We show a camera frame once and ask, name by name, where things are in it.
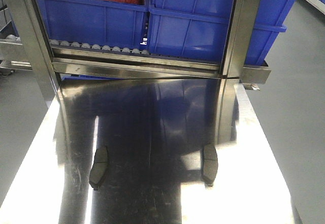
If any inner right grey brake pad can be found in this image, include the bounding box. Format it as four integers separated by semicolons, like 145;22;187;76
202;144;218;186

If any grey brake pad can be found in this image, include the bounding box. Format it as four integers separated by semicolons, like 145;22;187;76
89;146;109;190
202;144;218;186

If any inner left grey brake pad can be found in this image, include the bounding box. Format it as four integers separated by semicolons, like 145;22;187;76
89;146;109;190

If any roller conveyor track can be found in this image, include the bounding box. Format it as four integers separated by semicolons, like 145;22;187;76
49;40;220;65

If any right blue plastic bin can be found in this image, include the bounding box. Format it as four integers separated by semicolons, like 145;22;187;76
148;0;295;66

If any blue plastic bin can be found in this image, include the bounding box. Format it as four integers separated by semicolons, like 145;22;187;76
36;0;148;49
148;0;295;66

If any left blue plastic bin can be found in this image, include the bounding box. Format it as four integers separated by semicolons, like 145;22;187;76
36;0;148;49

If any steel rack frame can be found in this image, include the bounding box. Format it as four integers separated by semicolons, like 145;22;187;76
1;0;270;105

